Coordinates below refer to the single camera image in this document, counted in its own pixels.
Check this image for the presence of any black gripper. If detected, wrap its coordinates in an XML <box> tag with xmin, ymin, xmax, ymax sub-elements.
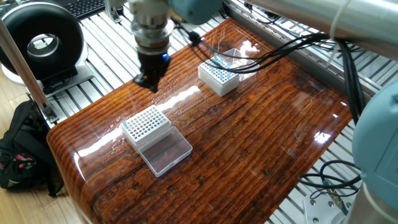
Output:
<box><xmin>134</xmin><ymin>51</ymin><xmax>172</xmax><ymax>93</ymax></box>

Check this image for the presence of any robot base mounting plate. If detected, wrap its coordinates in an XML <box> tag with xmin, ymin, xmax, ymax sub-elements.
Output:
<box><xmin>303</xmin><ymin>194</ymin><xmax>352</xmax><ymax>224</ymax></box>

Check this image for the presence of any white pipette tip holder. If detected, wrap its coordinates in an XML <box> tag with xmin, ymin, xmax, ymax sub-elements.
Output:
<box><xmin>120</xmin><ymin>105</ymin><xmax>172</xmax><ymax>153</ymax></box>
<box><xmin>198</xmin><ymin>57</ymin><xmax>240</xmax><ymax>97</ymax></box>

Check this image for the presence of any clear plastic holder lid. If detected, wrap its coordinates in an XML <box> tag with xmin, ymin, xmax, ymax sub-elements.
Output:
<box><xmin>139</xmin><ymin>126</ymin><xmax>193</xmax><ymax>178</ymax></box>
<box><xmin>219</xmin><ymin>47</ymin><xmax>260</xmax><ymax>82</ymax></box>

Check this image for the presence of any black keyboard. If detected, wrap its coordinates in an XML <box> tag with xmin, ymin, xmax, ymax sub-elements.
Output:
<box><xmin>52</xmin><ymin>0</ymin><xmax>125</xmax><ymax>21</ymax></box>

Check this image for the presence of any glossy wood grain board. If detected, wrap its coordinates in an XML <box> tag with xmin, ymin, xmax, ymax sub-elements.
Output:
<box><xmin>46</xmin><ymin>17</ymin><xmax>353</xmax><ymax>224</ymax></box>

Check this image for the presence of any black backpack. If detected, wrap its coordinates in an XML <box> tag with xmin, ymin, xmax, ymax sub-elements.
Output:
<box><xmin>0</xmin><ymin>99</ymin><xmax>65</xmax><ymax>197</ymax></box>

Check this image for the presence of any grey device base plate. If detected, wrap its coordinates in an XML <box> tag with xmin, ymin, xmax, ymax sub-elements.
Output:
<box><xmin>1</xmin><ymin>40</ymin><xmax>95</xmax><ymax>98</ymax></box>

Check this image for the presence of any aluminium frame post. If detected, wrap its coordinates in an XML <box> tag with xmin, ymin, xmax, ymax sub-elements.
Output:
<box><xmin>0</xmin><ymin>18</ymin><xmax>60</xmax><ymax>124</ymax></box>
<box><xmin>104</xmin><ymin>0</ymin><xmax>122</xmax><ymax>24</ymax></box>

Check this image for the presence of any black ring-shaped device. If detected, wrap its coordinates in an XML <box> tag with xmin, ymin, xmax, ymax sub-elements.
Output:
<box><xmin>0</xmin><ymin>1</ymin><xmax>85</xmax><ymax>94</ymax></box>

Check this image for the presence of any black gripper cable bundle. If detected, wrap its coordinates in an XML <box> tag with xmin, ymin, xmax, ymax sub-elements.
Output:
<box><xmin>172</xmin><ymin>18</ymin><xmax>368</xmax><ymax>125</ymax></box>

